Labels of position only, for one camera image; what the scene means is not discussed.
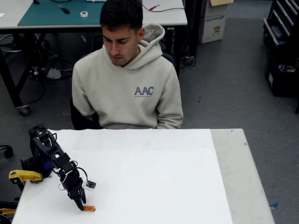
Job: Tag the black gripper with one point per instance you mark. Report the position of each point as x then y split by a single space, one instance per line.
76 194

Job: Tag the small orange candy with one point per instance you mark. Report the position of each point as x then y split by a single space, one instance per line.
90 207

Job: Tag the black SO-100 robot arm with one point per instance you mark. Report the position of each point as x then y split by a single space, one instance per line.
58 161

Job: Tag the yellow clamp with grey jaw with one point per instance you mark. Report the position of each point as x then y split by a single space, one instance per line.
25 176

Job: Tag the white paper sheet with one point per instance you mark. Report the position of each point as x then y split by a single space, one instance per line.
151 186

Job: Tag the yellow and black clamp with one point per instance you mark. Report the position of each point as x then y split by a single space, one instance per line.
7 211

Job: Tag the black office chair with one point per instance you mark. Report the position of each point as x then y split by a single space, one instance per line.
81 119

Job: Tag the black chair base wheel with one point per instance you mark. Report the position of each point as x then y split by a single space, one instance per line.
8 151

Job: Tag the grey caster wheel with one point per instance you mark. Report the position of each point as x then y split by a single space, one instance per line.
24 110

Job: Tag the man in beige hoodie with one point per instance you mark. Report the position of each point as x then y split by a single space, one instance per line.
128 105

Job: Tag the white crumpled paper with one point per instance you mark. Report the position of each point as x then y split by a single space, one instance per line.
53 73

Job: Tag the white tape roll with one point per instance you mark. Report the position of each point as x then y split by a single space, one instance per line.
84 13

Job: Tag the green cutting mat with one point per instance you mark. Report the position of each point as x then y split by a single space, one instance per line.
46 14

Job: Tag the blue tape scrap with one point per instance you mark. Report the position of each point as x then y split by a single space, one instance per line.
273 205

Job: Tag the grey workbench with black legs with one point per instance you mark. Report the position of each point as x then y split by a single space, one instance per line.
163 19

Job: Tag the white cardboard box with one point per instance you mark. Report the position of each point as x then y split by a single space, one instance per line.
212 23

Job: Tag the black storage bin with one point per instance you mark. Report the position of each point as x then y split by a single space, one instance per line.
282 81

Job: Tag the black drawer cabinet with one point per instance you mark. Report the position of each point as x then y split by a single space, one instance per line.
283 21

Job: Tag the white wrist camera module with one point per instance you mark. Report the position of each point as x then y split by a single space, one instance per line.
90 185

